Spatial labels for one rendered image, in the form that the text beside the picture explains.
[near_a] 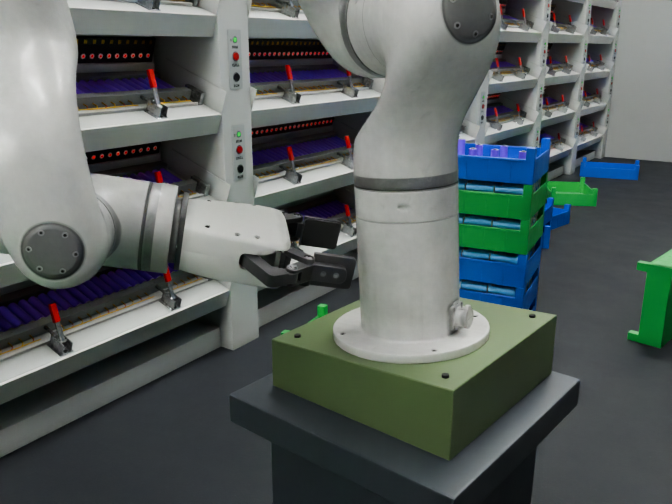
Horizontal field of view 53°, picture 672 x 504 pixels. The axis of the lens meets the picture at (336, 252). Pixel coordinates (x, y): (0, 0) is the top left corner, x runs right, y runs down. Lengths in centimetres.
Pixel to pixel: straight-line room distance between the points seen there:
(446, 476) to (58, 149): 47
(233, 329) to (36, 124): 113
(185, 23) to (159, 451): 81
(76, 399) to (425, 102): 96
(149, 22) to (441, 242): 81
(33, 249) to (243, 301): 110
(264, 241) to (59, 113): 20
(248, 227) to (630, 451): 92
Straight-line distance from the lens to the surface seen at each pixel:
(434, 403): 72
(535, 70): 335
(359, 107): 196
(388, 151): 73
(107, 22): 132
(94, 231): 56
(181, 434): 134
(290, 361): 84
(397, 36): 69
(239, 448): 128
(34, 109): 57
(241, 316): 164
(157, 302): 150
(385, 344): 78
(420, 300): 77
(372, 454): 74
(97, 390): 145
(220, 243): 62
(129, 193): 63
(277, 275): 59
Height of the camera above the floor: 69
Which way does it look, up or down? 17 degrees down
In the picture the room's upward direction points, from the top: straight up
